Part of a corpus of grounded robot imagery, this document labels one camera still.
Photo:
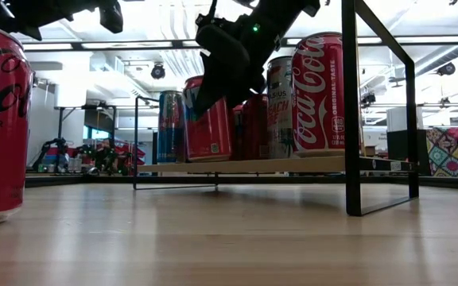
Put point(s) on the black overhead beam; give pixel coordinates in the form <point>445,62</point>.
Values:
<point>133,43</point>

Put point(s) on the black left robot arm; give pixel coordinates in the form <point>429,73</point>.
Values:
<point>26,14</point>

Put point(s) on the white Celsius slim can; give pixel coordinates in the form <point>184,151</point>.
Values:
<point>280,119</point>

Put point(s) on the colourful patterned cloth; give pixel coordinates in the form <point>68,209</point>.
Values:
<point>451,153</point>

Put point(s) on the black background robot arm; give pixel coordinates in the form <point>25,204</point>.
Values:
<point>102,157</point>

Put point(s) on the small black ceiling device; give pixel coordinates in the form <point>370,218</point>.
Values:
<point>368,98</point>

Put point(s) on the red Star Wars Coca-Cola can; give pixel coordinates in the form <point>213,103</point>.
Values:
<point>316,99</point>

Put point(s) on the black aluminium rig frame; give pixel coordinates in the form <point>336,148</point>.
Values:
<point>62,180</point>

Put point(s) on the black ceiling fixture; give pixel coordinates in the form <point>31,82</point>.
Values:
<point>446,69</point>

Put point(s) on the black cabinet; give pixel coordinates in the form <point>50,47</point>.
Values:
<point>398,147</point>

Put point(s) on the black hanging camera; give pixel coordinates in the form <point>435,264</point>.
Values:
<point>157,72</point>

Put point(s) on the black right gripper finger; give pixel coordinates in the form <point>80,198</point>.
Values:
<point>213,95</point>
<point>253,85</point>

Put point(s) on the blue silver Red Bull can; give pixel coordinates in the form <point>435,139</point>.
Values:
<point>170,131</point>

